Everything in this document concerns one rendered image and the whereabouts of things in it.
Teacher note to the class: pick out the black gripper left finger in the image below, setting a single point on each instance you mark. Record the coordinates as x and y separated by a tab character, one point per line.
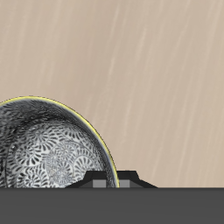
94	178

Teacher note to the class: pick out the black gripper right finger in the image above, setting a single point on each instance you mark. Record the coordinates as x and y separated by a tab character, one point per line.
129	177

